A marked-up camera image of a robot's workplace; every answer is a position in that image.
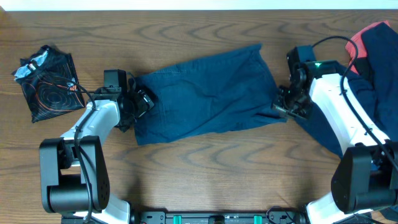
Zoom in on folded black patterned shirt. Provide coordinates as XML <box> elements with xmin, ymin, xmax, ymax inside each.
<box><xmin>12</xmin><ymin>45</ymin><xmax>85</xmax><ymax>123</ymax></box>

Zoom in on dark navy clothes pile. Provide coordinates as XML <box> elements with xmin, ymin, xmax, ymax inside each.
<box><xmin>294</xmin><ymin>22</ymin><xmax>398</xmax><ymax>222</ymax></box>

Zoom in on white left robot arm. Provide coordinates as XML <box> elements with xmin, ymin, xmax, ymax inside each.
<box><xmin>39</xmin><ymin>70</ymin><xmax>154</xmax><ymax>223</ymax></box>

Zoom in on navy blue shorts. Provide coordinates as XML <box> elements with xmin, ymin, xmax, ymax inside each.
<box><xmin>134</xmin><ymin>44</ymin><xmax>285</xmax><ymax>145</ymax></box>

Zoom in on red garment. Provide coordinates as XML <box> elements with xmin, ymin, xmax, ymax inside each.
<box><xmin>345</xmin><ymin>20</ymin><xmax>391</xmax><ymax>75</ymax></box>

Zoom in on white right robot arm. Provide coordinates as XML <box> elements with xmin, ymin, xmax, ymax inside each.
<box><xmin>273</xmin><ymin>60</ymin><xmax>397</xmax><ymax>223</ymax></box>

